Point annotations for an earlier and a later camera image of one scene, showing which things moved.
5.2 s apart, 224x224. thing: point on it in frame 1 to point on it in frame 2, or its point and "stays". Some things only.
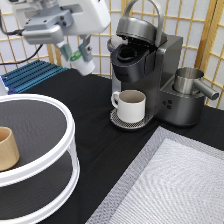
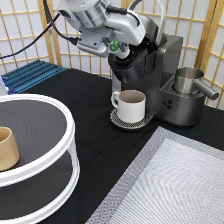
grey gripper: (47, 28) to (123, 26)
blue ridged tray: (29, 75) stays
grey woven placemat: (175, 179) stays
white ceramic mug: (131, 105) stays
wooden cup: (9, 153) stays
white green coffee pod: (78, 63) to (115, 49)
